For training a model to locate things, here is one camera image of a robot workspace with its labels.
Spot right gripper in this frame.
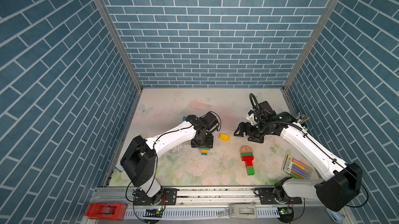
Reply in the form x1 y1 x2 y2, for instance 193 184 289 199
232 121 267 143

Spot yellow rounded lego brick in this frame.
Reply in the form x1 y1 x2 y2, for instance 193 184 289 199
218 133 230 141

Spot orange round lego piece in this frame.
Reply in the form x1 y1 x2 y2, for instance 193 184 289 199
241 146 252 154

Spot long red lego brick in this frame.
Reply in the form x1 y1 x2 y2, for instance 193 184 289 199
241 155 254 161

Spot small red lego brick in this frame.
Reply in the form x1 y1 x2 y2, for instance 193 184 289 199
245 160 253 168

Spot small green lego brick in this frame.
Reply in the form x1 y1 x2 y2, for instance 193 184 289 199
246 166 255 176

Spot long green lego brick front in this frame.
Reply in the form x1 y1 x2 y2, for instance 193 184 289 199
241 152 253 157

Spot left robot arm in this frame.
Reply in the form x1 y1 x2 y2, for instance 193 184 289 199
120 111 221 198

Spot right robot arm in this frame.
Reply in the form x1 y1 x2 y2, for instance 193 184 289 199
234 94 363 212

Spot pink pen cup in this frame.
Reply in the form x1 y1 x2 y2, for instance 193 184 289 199
296 113 311 127

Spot pack of coloured markers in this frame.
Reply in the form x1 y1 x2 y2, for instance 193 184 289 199
282 155 312 179

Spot light blue stapler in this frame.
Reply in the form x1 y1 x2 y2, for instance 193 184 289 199
326 208 344 224

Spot red tape dispenser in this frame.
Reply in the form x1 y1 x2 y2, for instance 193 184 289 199
84 203 127 221

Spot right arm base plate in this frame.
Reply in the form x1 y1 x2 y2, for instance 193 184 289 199
253 187 303 205

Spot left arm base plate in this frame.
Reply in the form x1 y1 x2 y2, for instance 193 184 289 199
134 188 178 206

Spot white slotted cable duct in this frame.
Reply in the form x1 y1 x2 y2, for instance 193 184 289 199
123 207 280 221

